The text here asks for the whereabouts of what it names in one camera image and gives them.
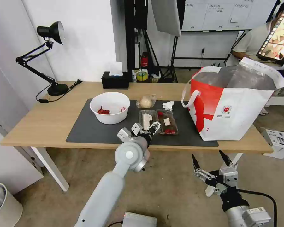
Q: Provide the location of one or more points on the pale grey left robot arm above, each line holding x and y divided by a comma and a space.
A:
119, 175

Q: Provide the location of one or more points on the black desk lamp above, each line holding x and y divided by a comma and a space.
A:
58, 88

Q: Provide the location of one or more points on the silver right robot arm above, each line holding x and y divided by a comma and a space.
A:
246, 216

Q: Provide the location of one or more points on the clear plastic tray lid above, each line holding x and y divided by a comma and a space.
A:
142, 118

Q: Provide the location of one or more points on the white softbox panel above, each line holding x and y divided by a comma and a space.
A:
166, 16

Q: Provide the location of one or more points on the white cardboard box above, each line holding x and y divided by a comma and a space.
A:
278, 144

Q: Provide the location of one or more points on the white flat plastic piece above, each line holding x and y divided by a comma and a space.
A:
146, 119

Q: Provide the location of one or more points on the black metal rack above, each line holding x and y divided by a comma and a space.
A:
130, 35

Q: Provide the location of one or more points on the white trash bin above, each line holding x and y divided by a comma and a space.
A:
7, 210

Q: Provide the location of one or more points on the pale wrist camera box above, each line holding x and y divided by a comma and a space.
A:
136, 129
229, 176

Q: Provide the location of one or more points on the computer monitor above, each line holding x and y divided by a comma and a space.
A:
278, 35

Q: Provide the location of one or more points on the person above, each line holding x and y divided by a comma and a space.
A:
253, 42

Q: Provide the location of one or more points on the silver ribbed metal box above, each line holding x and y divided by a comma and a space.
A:
139, 220

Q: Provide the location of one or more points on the whiteboard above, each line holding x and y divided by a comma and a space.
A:
217, 14

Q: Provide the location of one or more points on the black tissue box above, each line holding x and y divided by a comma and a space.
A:
114, 81

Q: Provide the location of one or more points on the red white takeout bag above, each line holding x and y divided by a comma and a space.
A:
236, 113

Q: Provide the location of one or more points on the bun in clear plastic bag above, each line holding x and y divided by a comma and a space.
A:
145, 102

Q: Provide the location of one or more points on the crumpled white tissue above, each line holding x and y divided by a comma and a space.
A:
168, 105

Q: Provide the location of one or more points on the wooden table with white legs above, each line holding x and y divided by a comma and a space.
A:
42, 125

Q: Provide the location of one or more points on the clear plastic food tray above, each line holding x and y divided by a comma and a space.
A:
169, 123

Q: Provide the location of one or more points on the black light stand tripod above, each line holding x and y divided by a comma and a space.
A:
171, 61

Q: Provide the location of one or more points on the white cabinet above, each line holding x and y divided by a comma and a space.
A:
4, 153

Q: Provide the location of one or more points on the yellow green tape roll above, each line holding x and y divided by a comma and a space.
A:
142, 76

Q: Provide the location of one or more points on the white paper bowl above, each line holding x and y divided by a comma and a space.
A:
110, 118

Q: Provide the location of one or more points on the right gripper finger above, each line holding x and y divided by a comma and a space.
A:
226, 159
196, 163

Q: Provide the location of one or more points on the red chili pepper scraps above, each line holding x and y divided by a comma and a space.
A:
103, 111

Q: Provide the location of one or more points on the red canister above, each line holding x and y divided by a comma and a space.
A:
144, 61

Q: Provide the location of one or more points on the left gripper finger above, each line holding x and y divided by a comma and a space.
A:
152, 125
158, 128

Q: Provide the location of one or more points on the black desk mat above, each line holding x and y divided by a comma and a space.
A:
97, 132

